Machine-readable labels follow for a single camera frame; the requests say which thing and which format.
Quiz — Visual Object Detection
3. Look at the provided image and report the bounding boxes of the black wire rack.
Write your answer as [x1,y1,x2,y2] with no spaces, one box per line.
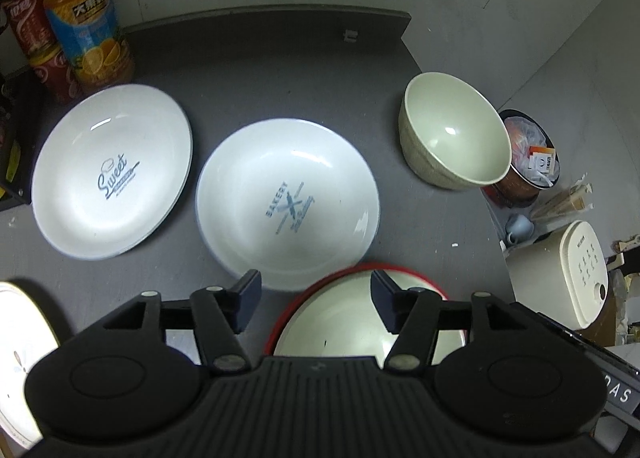
[0,68,51,211]

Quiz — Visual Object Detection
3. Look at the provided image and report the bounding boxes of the cream rice cooker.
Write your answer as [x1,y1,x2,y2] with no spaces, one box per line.
[505,220,610,331]

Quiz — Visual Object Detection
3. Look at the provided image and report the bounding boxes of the pale green bowl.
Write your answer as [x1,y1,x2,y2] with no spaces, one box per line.
[398,72,513,190]

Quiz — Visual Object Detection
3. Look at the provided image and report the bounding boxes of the white plate with gold rim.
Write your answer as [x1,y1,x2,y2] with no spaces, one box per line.
[0,280,62,450]

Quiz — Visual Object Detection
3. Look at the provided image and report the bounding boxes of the white plate with script print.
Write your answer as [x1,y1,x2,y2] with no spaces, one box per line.
[31,84,194,259]

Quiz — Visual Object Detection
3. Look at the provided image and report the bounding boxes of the red soda can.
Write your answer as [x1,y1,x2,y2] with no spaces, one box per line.
[0,0,58,58]
[27,45,83,106]

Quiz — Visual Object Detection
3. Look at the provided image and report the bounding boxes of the light blue cup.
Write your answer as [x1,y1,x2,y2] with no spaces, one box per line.
[505,213,533,245]

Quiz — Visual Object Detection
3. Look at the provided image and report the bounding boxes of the black trash bin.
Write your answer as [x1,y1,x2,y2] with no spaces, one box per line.
[482,109,561,209]

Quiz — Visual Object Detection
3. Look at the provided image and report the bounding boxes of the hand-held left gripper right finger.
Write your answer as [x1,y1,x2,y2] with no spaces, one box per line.
[370,269,551,371]

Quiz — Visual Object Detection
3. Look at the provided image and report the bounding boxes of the brown paper package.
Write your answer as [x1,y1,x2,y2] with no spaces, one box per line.
[530,183,593,223]

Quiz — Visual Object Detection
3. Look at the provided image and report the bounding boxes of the clear plastic trash bag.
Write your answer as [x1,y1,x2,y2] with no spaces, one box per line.
[502,115,558,187]

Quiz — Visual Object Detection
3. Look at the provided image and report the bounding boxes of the brown cardboard box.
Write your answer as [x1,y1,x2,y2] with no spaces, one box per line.
[580,283,621,344]

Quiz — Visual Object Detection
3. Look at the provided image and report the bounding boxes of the red rimmed cream bowl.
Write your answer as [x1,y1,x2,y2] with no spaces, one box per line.
[263,264,473,359]

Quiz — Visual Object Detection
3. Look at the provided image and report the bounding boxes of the white plate with utensil print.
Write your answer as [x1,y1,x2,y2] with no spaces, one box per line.
[195,119,381,293]

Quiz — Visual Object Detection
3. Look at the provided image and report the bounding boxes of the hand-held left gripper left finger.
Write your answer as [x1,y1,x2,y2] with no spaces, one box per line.
[75,269,263,374]

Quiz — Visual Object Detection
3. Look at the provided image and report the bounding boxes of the orange juice bottle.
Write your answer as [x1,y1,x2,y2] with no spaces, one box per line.
[32,0,136,93]

